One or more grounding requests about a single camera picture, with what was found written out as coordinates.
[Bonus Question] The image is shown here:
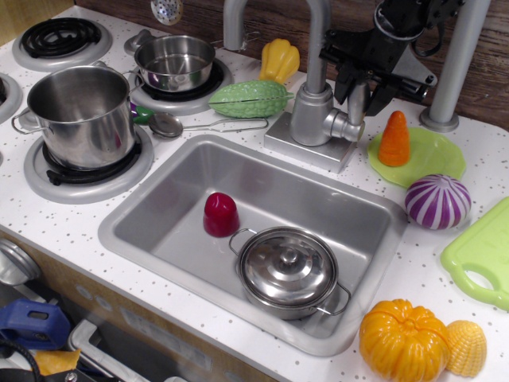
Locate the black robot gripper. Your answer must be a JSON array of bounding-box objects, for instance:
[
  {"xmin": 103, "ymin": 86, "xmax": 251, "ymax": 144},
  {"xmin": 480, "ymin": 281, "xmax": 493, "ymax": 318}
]
[{"xmin": 321, "ymin": 18, "xmax": 437, "ymax": 117}]

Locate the silver faucet lever handle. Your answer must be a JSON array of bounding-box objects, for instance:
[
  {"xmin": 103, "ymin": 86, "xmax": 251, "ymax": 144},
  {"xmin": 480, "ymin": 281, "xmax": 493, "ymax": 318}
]
[{"xmin": 348, "ymin": 80, "xmax": 371, "ymax": 126}]

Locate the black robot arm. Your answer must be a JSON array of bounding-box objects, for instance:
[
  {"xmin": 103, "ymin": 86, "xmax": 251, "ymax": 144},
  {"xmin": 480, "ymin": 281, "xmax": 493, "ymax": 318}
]
[{"xmin": 320, "ymin": 1, "xmax": 464, "ymax": 116}]

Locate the orange toy carrot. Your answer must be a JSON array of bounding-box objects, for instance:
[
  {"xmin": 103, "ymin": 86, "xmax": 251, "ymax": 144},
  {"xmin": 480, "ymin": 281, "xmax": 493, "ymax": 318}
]
[{"xmin": 378, "ymin": 111, "xmax": 410, "ymax": 167}]

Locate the silver toy faucet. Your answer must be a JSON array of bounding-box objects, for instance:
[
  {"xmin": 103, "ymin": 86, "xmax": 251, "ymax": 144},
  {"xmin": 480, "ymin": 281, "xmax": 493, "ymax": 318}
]
[{"xmin": 222, "ymin": 0, "xmax": 371, "ymax": 175}]

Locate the yellow toy bell pepper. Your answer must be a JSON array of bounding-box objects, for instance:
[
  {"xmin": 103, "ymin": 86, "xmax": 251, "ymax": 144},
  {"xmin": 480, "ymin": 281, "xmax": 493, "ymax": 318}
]
[{"xmin": 258, "ymin": 38, "xmax": 301, "ymax": 84}]

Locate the light green toy plate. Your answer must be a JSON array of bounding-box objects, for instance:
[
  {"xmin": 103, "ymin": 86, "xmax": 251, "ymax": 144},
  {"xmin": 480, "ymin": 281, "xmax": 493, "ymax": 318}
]
[{"xmin": 367, "ymin": 127, "xmax": 466, "ymax": 189}]

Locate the green toy bitter gourd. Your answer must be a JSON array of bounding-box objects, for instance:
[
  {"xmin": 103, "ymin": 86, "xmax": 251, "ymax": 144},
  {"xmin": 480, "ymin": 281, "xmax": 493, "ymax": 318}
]
[{"xmin": 208, "ymin": 80, "xmax": 293, "ymax": 119}]

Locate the purple striped toy onion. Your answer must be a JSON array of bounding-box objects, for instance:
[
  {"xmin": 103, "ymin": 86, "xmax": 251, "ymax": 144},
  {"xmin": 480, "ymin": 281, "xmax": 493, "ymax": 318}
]
[{"xmin": 405, "ymin": 174, "xmax": 472, "ymax": 230}]

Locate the back right stove burner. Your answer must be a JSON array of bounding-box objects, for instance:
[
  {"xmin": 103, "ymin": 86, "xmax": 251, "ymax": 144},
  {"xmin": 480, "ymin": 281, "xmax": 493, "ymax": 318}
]
[{"xmin": 127, "ymin": 59, "xmax": 233, "ymax": 116}]

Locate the stove burner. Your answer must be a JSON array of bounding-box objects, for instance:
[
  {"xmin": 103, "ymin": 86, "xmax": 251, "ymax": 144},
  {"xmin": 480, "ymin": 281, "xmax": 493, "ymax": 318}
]
[
  {"xmin": 127, "ymin": 59, "xmax": 233, "ymax": 116},
  {"xmin": 24, "ymin": 127, "xmax": 153, "ymax": 205},
  {"xmin": 0, "ymin": 73, "xmax": 23, "ymax": 123},
  {"xmin": 12, "ymin": 18, "xmax": 112, "ymax": 72}
]

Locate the small steel saucepan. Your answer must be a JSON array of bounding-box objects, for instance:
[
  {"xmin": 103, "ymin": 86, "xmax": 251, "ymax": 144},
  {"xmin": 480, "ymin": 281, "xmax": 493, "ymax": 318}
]
[{"xmin": 124, "ymin": 30, "xmax": 216, "ymax": 93}]

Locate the red toy pepper piece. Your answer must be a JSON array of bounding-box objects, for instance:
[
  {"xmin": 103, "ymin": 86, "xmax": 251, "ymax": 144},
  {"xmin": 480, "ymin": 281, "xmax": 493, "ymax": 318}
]
[{"xmin": 203, "ymin": 192, "xmax": 240, "ymax": 237}]

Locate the light green cutting board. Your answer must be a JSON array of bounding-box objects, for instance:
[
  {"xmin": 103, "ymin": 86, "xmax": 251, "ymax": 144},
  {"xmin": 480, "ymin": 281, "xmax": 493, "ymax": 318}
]
[{"xmin": 441, "ymin": 198, "xmax": 508, "ymax": 310}]

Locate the small lidded steel pot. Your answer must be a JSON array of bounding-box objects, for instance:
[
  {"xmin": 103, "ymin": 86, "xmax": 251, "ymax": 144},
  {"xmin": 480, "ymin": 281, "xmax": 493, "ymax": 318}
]
[{"xmin": 228, "ymin": 226, "xmax": 352, "ymax": 321}]

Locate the small steel strainer spoon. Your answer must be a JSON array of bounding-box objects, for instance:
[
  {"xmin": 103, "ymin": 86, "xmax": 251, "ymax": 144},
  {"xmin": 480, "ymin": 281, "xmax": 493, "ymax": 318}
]
[{"xmin": 148, "ymin": 113, "xmax": 269, "ymax": 139}]

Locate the hanging perforated steel ladle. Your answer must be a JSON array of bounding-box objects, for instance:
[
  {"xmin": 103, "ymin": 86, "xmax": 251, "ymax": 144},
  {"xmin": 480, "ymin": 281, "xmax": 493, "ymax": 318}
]
[{"xmin": 150, "ymin": 0, "xmax": 184, "ymax": 26}]

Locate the purple toy eggplant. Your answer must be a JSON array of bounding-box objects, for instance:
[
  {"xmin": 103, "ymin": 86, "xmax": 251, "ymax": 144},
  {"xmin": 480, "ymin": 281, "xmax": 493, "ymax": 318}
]
[{"xmin": 130, "ymin": 103, "xmax": 154, "ymax": 125}]

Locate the grey toy sink basin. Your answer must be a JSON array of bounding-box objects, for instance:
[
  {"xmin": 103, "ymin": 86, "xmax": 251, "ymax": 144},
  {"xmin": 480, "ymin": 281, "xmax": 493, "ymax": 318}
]
[{"xmin": 97, "ymin": 134, "xmax": 410, "ymax": 358}]

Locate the orange toy pumpkin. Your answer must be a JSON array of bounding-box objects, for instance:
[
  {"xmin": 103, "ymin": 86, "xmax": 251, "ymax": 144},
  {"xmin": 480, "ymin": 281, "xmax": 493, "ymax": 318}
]
[{"xmin": 359, "ymin": 299, "xmax": 450, "ymax": 381}]

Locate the front stove burner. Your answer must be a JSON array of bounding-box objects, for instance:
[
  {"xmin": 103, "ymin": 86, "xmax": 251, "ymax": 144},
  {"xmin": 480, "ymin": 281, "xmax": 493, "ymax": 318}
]
[{"xmin": 24, "ymin": 127, "xmax": 153, "ymax": 205}]

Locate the yellow toy corn piece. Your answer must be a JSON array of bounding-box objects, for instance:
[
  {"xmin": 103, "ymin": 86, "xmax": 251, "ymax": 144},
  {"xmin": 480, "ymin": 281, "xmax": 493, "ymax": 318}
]
[{"xmin": 446, "ymin": 320, "xmax": 487, "ymax": 377}]

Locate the large steel pot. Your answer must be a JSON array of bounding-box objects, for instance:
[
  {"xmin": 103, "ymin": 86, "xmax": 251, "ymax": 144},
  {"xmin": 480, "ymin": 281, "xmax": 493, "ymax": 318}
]
[{"xmin": 11, "ymin": 64, "xmax": 136, "ymax": 171}]

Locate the back left stove burner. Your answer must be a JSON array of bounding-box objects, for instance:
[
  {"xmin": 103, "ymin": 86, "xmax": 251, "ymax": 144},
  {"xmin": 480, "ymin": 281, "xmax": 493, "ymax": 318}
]
[{"xmin": 12, "ymin": 18, "xmax": 112, "ymax": 72}]

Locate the far left stove burner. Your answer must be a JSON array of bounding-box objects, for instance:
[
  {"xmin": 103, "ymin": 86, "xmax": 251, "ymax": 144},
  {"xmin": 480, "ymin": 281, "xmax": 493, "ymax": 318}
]
[{"xmin": 0, "ymin": 73, "xmax": 23, "ymax": 123}]

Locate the silver oven knob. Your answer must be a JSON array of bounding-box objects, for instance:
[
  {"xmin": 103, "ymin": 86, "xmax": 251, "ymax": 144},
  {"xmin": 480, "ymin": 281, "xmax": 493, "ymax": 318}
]
[{"xmin": 1, "ymin": 238, "xmax": 41, "ymax": 287}]

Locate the yellow cloth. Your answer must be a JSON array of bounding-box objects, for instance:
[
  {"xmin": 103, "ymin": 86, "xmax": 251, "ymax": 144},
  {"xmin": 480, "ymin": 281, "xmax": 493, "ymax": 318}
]
[{"xmin": 34, "ymin": 349, "xmax": 81, "ymax": 376}]

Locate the grey vertical post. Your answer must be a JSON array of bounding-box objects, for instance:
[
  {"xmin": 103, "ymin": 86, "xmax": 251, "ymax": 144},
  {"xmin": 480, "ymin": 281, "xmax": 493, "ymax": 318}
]
[{"xmin": 420, "ymin": 0, "xmax": 491, "ymax": 133}]

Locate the black cable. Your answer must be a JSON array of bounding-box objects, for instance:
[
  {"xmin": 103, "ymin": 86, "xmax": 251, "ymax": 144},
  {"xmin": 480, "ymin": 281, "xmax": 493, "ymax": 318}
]
[{"xmin": 0, "ymin": 337, "xmax": 44, "ymax": 382}]

